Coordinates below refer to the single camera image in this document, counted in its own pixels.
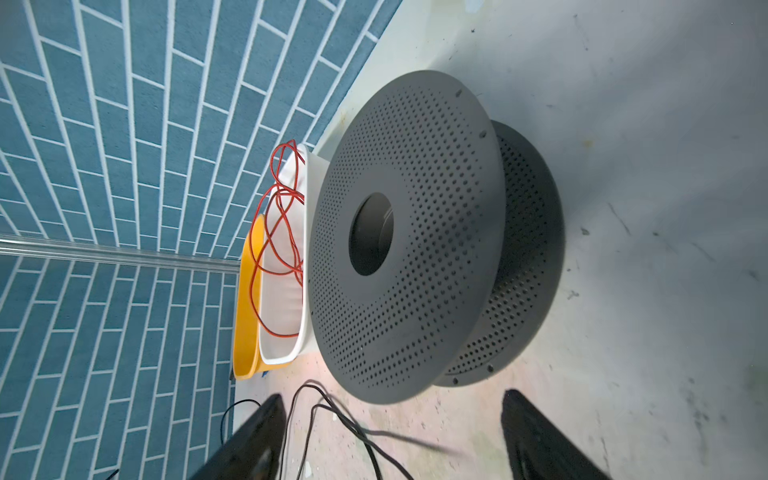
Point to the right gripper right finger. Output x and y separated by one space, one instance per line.
536 448

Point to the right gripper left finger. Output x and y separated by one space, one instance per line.
254 450

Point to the grey perforated cable spool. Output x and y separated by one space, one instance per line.
436 247

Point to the yellow plastic tub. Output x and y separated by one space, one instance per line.
246 353

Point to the white plastic tub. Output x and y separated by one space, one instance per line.
286 330

